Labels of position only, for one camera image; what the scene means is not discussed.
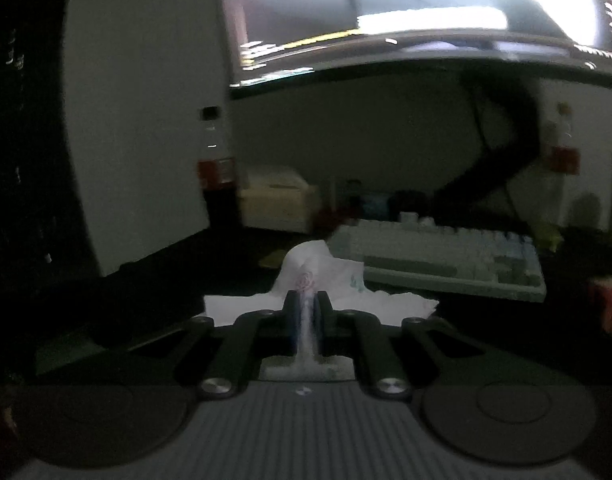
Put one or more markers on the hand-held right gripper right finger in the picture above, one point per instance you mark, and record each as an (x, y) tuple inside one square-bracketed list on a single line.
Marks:
[(320, 321)]

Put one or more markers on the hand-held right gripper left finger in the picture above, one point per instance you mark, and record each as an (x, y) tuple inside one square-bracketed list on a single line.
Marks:
[(295, 321)]

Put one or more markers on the white paper tissue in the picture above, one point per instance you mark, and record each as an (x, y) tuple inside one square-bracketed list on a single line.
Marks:
[(331, 280)]

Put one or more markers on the yellow-green scrap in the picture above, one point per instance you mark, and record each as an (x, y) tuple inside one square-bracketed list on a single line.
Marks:
[(272, 260)]

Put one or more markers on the beige box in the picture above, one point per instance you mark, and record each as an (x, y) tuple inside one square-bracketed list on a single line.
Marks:
[(276, 200)]

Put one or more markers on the small blue item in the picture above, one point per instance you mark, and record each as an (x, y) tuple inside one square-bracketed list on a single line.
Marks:
[(375, 206)]

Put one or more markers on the white and green keyboard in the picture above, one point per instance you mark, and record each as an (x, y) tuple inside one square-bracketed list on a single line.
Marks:
[(436, 260)]

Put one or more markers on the cola bottle with red label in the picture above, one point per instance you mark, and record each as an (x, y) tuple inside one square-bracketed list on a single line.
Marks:
[(216, 175)]

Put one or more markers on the red paper cup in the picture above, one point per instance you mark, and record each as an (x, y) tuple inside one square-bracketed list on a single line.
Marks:
[(611, 310)]

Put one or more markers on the clear bottle with red label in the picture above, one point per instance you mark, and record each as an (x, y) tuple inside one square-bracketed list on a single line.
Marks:
[(563, 160)]

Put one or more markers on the dark cabinet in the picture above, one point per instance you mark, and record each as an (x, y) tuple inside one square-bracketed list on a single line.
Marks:
[(25, 135)]

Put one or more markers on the curved computer monitor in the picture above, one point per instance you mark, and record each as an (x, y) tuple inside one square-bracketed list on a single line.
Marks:
[(411, 5)]

